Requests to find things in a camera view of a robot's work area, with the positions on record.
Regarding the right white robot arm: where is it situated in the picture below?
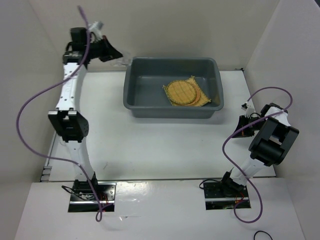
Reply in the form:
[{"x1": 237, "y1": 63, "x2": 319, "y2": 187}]
[{"x1": 219, "y1": 103, "x2": 300, "y2": 197}]

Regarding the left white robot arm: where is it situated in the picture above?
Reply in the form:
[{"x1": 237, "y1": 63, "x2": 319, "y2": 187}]
[{"x1": 48, "y1": 22, "x2": 123, "y2": 200}]

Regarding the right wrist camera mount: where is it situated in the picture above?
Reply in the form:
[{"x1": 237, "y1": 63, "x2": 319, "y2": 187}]
[{"x1": 241, "y1": 101, "x2": 255, "y2": 118}]

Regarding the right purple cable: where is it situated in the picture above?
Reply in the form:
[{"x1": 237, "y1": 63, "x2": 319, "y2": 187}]
[{"x1": 222, "y1": 86, "x2": 294, "y2": 224}]

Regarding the black cable loop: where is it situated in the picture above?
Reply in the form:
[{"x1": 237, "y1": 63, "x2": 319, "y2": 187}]
[{"x1": 254, "y1": 230, "x2": 274, "y2": 240}]

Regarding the round orange woven tray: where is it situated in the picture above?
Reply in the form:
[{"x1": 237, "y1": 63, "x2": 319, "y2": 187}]
[{"x1": 189, "y1": 84, "x2": 201, "y2": 106}]

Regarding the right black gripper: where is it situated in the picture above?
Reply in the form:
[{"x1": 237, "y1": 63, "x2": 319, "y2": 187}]
[{"x1": 231, "y1": 114, "x2": 267, "y2": 138}]

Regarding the clear plastic cup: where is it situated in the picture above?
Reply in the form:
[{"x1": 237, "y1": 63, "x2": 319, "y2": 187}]
[{"x1": 113, "y1": 57, "x2": 133, "y2": 67}]

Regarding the rectangular woven bamboo mat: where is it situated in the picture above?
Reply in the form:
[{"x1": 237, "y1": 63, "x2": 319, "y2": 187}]
[{"x1": 162, "y1": 76, "x2": 211, "y2": 107}]

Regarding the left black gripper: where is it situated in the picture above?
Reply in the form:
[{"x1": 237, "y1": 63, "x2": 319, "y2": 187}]
[{"x1": 85, "y1": 35, "x2": 123, "y2": 63}]

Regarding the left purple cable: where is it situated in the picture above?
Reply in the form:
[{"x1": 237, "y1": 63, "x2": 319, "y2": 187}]
[{"x1": 15, "y1": 5, "x2": 113, "y2": 222}]

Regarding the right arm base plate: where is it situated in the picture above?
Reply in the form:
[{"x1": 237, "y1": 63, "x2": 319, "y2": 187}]
[{"x1": 199, "y1": 179, "x2": 251, "y2": 210}]

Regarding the grey plastic bin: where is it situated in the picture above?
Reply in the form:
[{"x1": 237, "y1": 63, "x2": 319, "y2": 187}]
[{"x1": 123, "y1": 57, "x2": 224, "y2": 119}]

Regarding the round bamboo tray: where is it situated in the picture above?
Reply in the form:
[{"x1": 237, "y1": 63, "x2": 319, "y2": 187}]
[{"x1": 164, "y1": 80, "x2": 198, "y2": 105}]

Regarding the purple cable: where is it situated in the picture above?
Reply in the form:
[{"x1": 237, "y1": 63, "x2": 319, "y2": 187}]
[
  {"x1": 15, "y1": 5, "x2": 113, "y2": 222},
  {"x1": 222, "y1": 86, "x2": 294, "y2": 224}
]

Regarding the aluminium table rail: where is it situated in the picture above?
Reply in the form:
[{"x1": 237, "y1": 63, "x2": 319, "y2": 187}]
[{"x1": 40, "y1": 132, "x2": 57, "y2": 182}]

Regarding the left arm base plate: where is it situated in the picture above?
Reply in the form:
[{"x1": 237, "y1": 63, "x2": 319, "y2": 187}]
[{"x1": 61, "y1": 181, "x2": 117, "y2": 213}]

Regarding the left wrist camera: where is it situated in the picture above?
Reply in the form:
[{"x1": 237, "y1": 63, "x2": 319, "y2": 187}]
[{"x1": 88, "y1": 21, "x2": 104, "y2": 39}]

